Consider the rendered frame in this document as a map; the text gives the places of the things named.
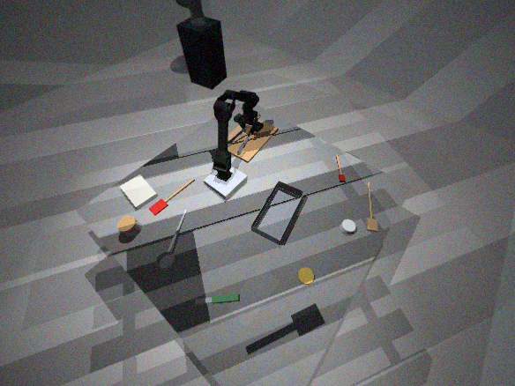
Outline light wooden board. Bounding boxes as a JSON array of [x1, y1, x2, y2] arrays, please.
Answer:
[[228, 120, 278, 163]]

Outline white short cylinder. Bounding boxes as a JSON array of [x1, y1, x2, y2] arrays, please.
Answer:
[[340, 219, 355, 234]]

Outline red spatula with wooden handle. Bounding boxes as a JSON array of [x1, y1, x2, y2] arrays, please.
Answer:
[[149, 178, 195, 215]]

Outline yellow round disc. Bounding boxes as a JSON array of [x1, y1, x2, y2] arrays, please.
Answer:
[[297, 267, 314, 285]]

